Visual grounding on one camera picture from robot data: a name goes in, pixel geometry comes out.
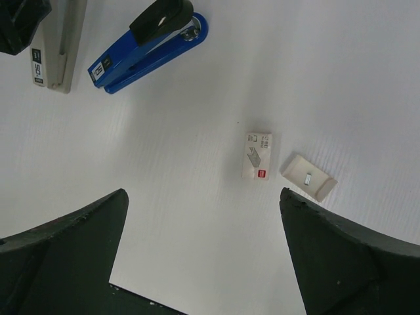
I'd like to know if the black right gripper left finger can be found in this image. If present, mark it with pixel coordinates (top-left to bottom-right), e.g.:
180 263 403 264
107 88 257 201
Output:
0 188 130 315

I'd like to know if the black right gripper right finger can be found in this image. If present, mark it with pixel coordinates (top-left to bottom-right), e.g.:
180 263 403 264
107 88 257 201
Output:
280 188 419 314

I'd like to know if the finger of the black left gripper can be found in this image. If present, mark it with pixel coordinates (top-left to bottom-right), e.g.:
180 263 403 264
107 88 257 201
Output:
1 0 52 56

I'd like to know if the grey and black stapler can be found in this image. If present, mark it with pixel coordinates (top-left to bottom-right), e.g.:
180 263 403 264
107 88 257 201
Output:
30 0 87 94

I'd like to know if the small silver staple strip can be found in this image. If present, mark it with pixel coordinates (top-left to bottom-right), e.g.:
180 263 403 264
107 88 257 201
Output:
304 173 312 186

